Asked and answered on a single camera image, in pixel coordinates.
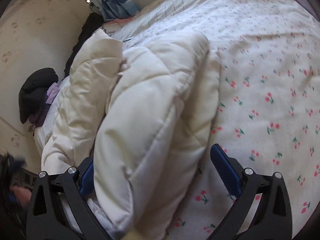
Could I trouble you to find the cream quilted puffer coat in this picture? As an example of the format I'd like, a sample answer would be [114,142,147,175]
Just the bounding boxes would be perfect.
[41,29,220,239]

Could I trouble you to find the person's left hand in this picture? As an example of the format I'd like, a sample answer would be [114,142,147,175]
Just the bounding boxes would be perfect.
[10,186,31,209]

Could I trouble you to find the lilac hoodie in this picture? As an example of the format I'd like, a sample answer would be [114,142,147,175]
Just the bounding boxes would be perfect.
[34,82,60,127]

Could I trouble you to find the black puffer jacket pile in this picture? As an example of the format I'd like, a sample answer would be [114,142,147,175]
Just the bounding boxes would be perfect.
[18,68,59,124]

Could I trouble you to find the striped white duvet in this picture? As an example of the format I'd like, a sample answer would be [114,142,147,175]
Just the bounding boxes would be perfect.
[111,0,278,47]

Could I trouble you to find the left blue cartoon curtain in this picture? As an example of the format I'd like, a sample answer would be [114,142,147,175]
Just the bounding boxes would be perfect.
[89,0,140,22]

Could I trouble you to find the black garment by wall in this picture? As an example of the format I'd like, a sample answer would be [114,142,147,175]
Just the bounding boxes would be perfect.
[64,12,104,77]

